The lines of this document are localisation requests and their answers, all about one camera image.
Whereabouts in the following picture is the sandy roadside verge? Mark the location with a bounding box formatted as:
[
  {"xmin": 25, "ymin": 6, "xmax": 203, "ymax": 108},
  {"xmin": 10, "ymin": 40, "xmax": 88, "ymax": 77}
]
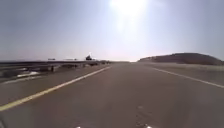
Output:
[{"xmin": 0, "ymin": 67, "xmax": 58, "ymax": 86}]

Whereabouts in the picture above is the long grey metal guardrail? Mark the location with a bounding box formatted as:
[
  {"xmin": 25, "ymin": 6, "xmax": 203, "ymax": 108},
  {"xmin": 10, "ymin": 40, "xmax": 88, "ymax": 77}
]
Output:
[{"xmin": 0, "ymin": 59, "xmax": 110, "ymax": 80}]

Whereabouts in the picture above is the dark tree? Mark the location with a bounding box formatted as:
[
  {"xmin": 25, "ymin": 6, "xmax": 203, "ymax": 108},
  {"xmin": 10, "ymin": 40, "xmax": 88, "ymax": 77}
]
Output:
[{"xmin": 85, "ymin": 52, "xmax": 94, "ymax": 62}]

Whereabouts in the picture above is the yellow painted line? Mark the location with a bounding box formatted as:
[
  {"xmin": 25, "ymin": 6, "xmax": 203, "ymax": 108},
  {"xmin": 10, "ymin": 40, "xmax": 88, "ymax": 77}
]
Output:
[{"xmin": 0, "ymin": 65, "xmax": 113, "ymax": 112}]

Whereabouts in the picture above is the dark bare hill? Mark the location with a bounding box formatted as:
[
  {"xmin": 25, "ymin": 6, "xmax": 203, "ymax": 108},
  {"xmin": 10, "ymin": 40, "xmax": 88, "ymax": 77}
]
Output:
[{"xmin": 137, "ymin": 52, "xmax": 224, "ymax": 66}]

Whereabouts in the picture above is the grey asphalt road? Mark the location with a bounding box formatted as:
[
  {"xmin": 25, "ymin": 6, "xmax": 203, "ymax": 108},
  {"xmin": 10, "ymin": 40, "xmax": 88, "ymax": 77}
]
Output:
[{"xmin": 0, "ymin": 62, "xmax": 224, "ymax": 128}]

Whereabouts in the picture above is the white painted line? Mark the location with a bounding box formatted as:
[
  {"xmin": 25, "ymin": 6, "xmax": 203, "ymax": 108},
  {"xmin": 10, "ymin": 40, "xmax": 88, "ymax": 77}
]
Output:
[{"xmin": 149, "ymin": 66, "xmax": 224, "ymax": 90}]

